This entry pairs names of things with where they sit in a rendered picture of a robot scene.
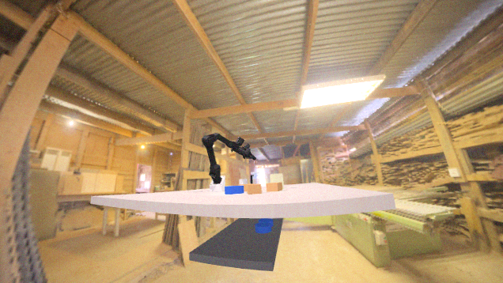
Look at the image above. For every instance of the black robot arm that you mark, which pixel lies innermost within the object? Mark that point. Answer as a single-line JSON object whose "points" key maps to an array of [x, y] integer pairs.
{"points": [[208, 141]]}

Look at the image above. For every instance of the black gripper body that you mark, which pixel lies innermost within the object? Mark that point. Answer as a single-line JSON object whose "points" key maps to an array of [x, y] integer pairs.
{"points": [[244, 152]]}

